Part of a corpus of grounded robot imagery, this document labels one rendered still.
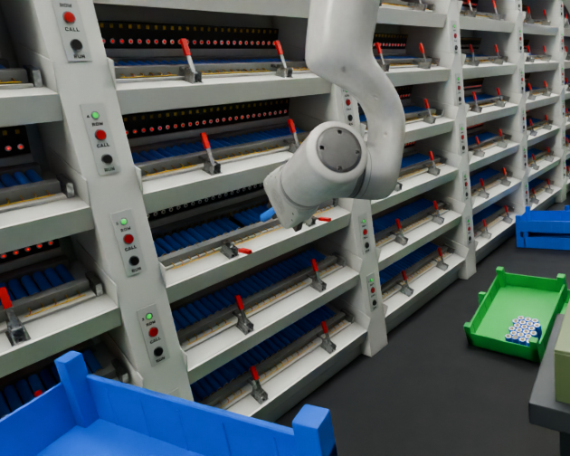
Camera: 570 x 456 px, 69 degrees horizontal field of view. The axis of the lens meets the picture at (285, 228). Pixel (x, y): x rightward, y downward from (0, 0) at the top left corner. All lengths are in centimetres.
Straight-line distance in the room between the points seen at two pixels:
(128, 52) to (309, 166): 63
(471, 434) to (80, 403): 88
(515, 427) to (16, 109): 119
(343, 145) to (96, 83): 47
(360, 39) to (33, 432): 56
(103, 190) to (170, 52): 43
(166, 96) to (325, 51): 42
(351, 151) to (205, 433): 35
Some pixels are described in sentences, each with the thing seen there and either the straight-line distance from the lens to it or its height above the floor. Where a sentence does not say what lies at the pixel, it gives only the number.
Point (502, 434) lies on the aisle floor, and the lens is 115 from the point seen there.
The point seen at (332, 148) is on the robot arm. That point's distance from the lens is 52.
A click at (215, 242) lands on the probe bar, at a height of 52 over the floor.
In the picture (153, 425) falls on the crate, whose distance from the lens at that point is 44.
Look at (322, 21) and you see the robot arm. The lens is 57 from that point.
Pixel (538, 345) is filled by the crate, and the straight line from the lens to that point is 137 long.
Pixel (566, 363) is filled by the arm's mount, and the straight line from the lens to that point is 75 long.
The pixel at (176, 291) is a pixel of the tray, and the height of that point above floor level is 46.
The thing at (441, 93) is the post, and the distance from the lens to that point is 182.
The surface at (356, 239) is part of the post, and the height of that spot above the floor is 39.
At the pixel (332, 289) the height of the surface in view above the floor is 28.
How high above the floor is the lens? 74
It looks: 13 degrees down
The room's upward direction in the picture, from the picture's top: 10 degrees counter-clockwise
